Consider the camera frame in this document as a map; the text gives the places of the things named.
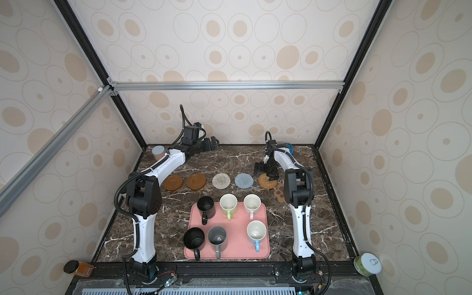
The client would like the cork paw coaster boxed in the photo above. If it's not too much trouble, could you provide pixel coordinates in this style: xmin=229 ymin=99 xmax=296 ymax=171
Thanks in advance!
xmin=274 ymin=183 xmax=286 ymax=204

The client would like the rattan woven coaster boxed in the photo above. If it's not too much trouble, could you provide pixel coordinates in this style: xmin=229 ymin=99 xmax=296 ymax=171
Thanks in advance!
xmin=258 ymin=173 xmax=277 ymax=190

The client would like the black mug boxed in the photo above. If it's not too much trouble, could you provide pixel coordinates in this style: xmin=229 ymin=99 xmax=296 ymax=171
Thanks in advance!
xmin=183 ymin=227 xmax=205 ymax=261
xmin=197 ymin=195 xmax=216 ymax=226

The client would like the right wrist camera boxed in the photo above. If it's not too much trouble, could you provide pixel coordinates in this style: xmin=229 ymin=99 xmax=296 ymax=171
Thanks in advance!
xmin=265 ymin=140 xmax=284 ymax=159

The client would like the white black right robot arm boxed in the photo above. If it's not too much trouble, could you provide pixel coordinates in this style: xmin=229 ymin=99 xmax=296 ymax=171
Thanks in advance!
xmin=253 ymin=131 xmax=329 ymax=283

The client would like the green mug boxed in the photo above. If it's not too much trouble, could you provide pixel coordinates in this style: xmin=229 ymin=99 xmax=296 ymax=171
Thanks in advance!
xmin=219 ymin=194 xmax=238 ymax=221

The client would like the pink plastic tray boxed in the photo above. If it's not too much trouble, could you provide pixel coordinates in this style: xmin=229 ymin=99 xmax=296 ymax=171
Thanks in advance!
xmin=188 ymin=202 xmax=270 ymax=261

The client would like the amber jar black lid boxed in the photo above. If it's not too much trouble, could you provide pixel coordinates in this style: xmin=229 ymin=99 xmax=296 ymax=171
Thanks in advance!
xmin=63 ymin=260 xmax=95 ymax=278

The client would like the black mug rear left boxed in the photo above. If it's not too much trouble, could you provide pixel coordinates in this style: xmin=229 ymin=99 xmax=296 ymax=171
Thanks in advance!
xmin=197 ymin=195 xmax=216 ymax=226

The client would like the blue handled white mug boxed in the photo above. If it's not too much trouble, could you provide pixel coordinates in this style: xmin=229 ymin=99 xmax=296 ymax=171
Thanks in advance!
xmin=247 ymin=220 xmax=267 ymax=252

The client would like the silver aluminium frame bar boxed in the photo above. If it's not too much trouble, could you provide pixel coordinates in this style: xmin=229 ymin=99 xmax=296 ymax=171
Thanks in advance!
xmin=111 ymin=80 xmax=345 ymax=92
xmin=1 ymin=85 xmax=112 ymax=215

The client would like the brown wooden coaster front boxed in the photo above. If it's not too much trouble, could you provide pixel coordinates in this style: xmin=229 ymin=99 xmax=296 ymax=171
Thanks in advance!
xmin=186 ymin=173 xmax=207 ymax=191

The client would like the silver aluminium frame bar rear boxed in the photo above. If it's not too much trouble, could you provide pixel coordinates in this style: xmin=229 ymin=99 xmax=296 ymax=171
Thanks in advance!
xmin=111 ymin=80 xmax=345 ymax=92

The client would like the brown wooden coaster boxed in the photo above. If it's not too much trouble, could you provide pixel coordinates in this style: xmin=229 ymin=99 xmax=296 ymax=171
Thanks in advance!
xmin=186 ymin=173 xmax=207 ymax=191
xmin=162 ymin=174 xmax=183 ymax=192

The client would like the green can white lid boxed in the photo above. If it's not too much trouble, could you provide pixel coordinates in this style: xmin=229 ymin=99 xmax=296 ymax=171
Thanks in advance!
xmin=354 ymin=253 xmax=382 ymax=277

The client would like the white cup blue lid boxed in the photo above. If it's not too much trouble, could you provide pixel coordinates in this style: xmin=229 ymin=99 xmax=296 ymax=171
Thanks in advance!
xmin=284 ymin=143 xmax=294 ymax=154

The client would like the pink jar grey lid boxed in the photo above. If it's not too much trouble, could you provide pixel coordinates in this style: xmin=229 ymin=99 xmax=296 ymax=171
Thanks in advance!
xmin=151 ymin=145 xmax=166 ymax=161

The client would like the black mug front left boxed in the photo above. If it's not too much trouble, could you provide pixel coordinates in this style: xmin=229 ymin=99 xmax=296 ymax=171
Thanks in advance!
xmin=183 ymin=227 xmax=205 ymax=261

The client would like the blue woven coaster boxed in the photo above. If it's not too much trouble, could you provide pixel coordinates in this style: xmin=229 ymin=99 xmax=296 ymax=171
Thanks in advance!
xmin=235 ymin=173 xmax=254 ymax=189

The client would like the multicolour woven coaster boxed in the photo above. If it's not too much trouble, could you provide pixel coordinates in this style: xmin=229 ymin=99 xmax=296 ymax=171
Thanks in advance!
xmin=212 ymin=173 xmax=231 ymax=189

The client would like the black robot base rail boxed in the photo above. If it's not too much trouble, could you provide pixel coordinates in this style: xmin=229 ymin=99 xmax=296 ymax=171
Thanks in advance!
xmin=66 ymin=262 xmax=383 ymax=295

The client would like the silver aluminium frame bar left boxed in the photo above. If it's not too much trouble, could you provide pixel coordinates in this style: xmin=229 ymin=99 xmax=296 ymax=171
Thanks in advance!
xmin=1 ymin=85 xmax=112 ymax=215

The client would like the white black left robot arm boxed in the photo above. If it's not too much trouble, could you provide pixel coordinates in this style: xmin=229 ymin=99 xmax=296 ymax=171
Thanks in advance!
xmin=114 ymin=106 xmax=220 ymax=280

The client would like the grey mug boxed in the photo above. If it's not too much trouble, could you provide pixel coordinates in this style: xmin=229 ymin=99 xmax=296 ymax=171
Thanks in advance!
xmin=207 ymin=226 xmax=228 ymax=259

